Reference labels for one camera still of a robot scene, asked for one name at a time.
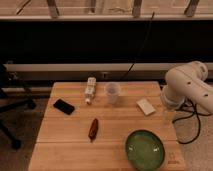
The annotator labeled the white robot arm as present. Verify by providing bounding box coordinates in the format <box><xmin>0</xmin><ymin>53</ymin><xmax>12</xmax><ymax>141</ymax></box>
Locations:
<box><xmin>160</xmin><ymin>61</ymin><xmax>213</xmax><ymax>123</ymax></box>

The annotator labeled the white rectangular block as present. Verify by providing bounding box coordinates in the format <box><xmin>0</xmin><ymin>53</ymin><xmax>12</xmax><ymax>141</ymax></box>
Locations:
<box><xmin>137</xmin><ymin>98</ymin><xmax>155</xmax><ymax>116</ymax></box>

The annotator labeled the green glass plate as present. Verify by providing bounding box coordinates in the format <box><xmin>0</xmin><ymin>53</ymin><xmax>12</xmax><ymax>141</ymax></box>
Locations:
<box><xmin>125</xmin><ymin>130</ymin><xmax>165</xmax><ymax>171</ymax></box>

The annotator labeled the white tube bottle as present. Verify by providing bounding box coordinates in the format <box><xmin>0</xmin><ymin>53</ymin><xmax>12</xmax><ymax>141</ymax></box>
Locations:
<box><xmin>85</xmin><ymin>77</ymin><xmax>96</xmax><ymax>104</ymax></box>

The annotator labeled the black leaning rod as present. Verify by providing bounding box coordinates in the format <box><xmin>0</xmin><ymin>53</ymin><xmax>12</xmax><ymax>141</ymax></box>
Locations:
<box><xmin>119</xmin><ymin>11</ymin><xmax>155</xmax><ymax>81</ymax></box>

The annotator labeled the black smartphone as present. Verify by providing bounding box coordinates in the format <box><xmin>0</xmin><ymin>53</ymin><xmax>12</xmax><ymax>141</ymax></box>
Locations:
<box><xmin>53</xmin><ymin>99</ymin><xmax>75</xmax><ymax>115</ymax></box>

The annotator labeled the black office chair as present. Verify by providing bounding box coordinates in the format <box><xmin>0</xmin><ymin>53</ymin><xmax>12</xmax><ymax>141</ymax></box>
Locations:
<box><xmin>0</xmin><ymin>63</ymin><xmax>38</xmax><ymax>150</ymax></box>

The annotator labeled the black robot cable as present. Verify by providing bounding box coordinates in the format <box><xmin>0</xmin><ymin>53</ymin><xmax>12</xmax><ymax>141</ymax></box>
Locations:
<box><xmin>171</xmin><ymin>98</ymin><xmax>213</xmax><ymax>145</ymax></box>

